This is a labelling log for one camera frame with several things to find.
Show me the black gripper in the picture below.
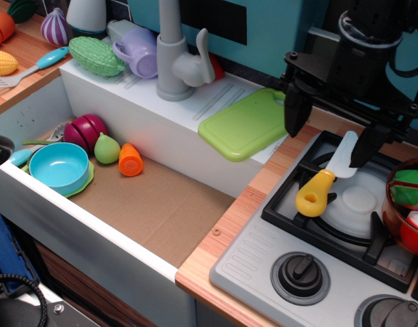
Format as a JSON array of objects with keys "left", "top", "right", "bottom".
[{"left": 280, "top": 52, "right": 418, "bottom": 168}]

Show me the yellow handled toy knife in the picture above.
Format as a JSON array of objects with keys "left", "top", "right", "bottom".
[{"left": 295, "top": 131, "right": 359, "bottom": 217}]

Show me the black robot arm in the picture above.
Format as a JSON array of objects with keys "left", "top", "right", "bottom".
[{"left": 280, "top": 1, "right": 418, "bottom": 168}]

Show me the green cutting board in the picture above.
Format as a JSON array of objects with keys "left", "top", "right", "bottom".
[{"left": 198, "top": 88, "right": 288, "bottom": 162}]

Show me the green red toy vegetable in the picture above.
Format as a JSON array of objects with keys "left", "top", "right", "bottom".
[{"left": 389, "top": 169, "right": 418, "bottom": 211}]

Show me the brown transparent toy pot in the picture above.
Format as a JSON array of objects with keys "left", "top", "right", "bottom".
[{"left": 382, "top": 157, "right": 418, "bottom": 255}]

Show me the teal box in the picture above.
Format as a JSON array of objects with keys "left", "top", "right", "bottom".
[{"left": 179, "top": 1, "right": 349, "bottom": 86}]

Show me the red toy tomato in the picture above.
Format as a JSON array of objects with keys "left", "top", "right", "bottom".
[{"left": 209, "top": 53, "right": 225, "bottom": 81}]

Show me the red white toy food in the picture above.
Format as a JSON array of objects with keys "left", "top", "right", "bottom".
[{"left": 400, "top": 211, "right": 418, "bottom": 255}]

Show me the black stove grate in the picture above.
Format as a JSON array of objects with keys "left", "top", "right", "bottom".
[{"left": 262, "top": 131, "right": 418, "bottom": 293}]

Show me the black stove knob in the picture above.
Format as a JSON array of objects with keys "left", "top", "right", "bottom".
[{"left": 271, "top": 251, "right": 331, "bottom": 306}]

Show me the grey toy faucet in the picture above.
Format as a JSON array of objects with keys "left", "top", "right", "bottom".
[{"left": 156, "top": 1, "right": 215, "bottom": 102}]

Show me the orange toy carrot piece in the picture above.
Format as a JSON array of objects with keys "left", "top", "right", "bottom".
[{"left": 118, "top": 143, "right": 143, "bottom": 176}]

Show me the purple toy cup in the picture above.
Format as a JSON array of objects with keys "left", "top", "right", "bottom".
[{"left": 112, "top": 27, "right": 158, "bottom": 78}]

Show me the green toy pear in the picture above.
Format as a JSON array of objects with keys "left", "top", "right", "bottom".
[{"left": 94, "top": 133, "right": 121, "bottom": 165}]

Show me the magenta toy red onion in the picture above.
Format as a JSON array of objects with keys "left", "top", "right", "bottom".
[{"left": 63, "top": 114, "right": 108, "bottom": 153}]

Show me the green toy bitter gourd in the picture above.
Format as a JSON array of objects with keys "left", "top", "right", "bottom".
[{"left": 69, "top": 36, "right": 125, "bottom": 77}]

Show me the grey white toy bottle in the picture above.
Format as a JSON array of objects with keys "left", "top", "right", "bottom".
[{"left": 66, "top": 0, "right": 106, "bottom": 34}]

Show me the teal toy bowl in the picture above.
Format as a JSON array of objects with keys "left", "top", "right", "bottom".
[{"left": 29, "top": 142, "right": 89, "bottom": 196}]

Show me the purple striped toy onion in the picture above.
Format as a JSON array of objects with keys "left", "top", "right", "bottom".
[{"left": 41, "top": 7, "right": 69, "bottom": 46}]

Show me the green toy plate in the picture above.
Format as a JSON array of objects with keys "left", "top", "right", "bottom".
[{"left": 21, "top": 161, "right": 94, "bottom": 198}]

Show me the yellow toy corn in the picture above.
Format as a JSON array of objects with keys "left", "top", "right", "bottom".
[{"left": 0, "top": 50, "right": 18, "bottom": 76}]

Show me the orange toy carrot slice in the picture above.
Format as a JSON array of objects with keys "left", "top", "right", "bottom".
[{"left": 0, "top": 12, "right": 16, "bottom": 44}]

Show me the blue box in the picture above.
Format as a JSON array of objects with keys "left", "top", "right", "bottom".
[{"left": 0, "top": 215, "right": 40, "bottom": 285}]

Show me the teal handled grey fork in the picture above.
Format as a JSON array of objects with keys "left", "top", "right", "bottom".
[{"left": 8, "top": 121, "right": 68, "bottom": 166}]

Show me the teal handled grey spatula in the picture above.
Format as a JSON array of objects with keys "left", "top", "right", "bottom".
[{"left": 0, "top": 46, "right": 70, "bottom": 89}]

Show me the black braided cable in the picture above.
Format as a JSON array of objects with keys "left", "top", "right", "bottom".
[{"left": 0, "top": 272, "right": 48, "bottom": 327}]

